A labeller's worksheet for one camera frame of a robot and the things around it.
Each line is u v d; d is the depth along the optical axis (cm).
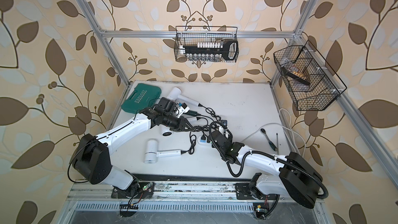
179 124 71
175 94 109
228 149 63
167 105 68
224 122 75
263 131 94
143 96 108
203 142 89
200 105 107
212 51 84
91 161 43
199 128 94
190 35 91
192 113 102
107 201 73
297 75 75
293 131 93
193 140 89
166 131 89
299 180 41
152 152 83
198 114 102
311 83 75
